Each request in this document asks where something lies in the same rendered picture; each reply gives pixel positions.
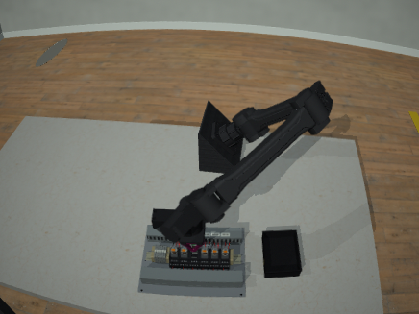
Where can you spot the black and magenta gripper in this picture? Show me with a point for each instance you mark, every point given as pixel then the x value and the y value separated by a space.
pixel 197 237

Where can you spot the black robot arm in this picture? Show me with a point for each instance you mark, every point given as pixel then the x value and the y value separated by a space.
pixel 310 104

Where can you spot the grey relay with orange button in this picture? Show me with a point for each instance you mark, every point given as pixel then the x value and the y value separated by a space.
pixel 214 252
pixel 184 252
pixel 225 252
pixel 174 250
pixel 205 252

